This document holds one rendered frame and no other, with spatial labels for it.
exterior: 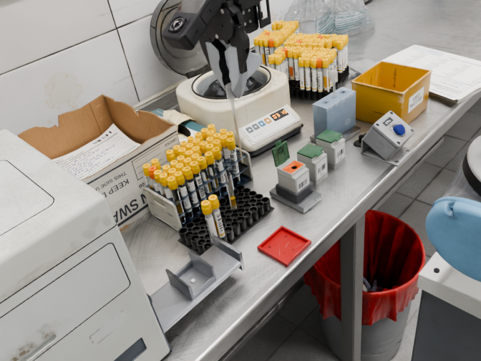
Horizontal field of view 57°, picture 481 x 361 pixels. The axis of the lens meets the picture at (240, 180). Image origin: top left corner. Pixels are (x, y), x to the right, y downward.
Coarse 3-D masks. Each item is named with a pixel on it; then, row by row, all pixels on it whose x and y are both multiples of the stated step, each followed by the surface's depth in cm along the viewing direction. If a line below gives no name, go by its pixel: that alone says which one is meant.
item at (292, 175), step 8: (288, 160) 85; (296, 160) 85; (280, 168) 84; (288, 168) 83; (296, 168) 83; (304, 168) 84; (280, 176) 85; (288, 176) 83; (296, 176) 82; (304, 176) 83; (280, 184) 86; (288, 184) 84; (296, 184) 82; (304, 184) 84; (296, 192) 83
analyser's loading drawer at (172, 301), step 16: (192, 256) 70; (208, 256) 73; (224, 256) 72; (240, 256) 70; (176, 272) 70; (192, 272) 71; (208, 272) 68; (224, 272) 70; (160, 288) 69; (176, 288) 69; (192, 288) 68; (208, 288) 68; (160, 304) 66; (176, 304) 66; (192, 304) 66; (160, 320) 64; (176, 320) 64
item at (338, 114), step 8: (344, 88) 101; (328, 96) 99; (336, 96) 99; (344, 96) 98; (352, 96) 99; (320, 104) 97; (328, 104) 96; (336, 104) 96; (344, 104) 98; (352, 104) 100; (320, 112) 97; (328, 112) 96; (336, 112) 98; (344, 112) 100; (352, 112) 102; (320, 120) 98; (328, 120) 97; (336, 120) 99; (344, 120) 101; (352, 120) 103; (320, 128) 99; (328, 128) 98; (336, 128) 100; (344, 128) 102; (352, 128) 104; (360, 128) 104; (312, 136) 104; (344, 136) 102
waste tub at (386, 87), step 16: (384, 64) 110; (400, 64) 107; (352, 80) 104; (368, 80) 108; (384, 80) 112; (400, 80) 109; (416, 80) 106; (368, 96) 102; (384, 96) 99; (400, 96) 96; (416, 96) 101; (368, 112) 105; (384, 112) 101; (400, 112) 98; (416, 112) 104
